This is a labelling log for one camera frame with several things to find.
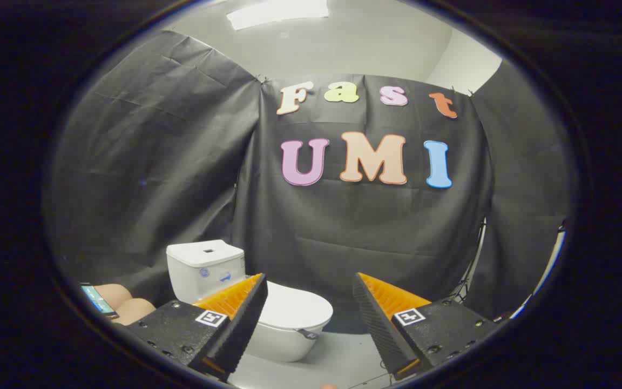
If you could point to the black backdrop cloth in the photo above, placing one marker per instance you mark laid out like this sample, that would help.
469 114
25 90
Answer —
343 227

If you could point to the smartphone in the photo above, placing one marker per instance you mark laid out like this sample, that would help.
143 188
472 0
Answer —
98 300

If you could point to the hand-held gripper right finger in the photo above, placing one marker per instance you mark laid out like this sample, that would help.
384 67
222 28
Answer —
378 329

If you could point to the white panel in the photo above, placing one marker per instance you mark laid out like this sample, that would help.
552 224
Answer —
551 265

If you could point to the black tripod stand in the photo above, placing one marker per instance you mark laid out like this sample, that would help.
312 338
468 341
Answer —
473 265

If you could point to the white toilet lid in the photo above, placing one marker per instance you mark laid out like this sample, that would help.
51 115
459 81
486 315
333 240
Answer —
295 308

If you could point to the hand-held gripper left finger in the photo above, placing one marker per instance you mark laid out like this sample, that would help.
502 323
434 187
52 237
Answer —
235 335

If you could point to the white toilet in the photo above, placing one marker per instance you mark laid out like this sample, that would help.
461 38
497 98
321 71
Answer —
203 270

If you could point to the ceiling light panel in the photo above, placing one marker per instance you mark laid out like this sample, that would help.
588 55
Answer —
278 12

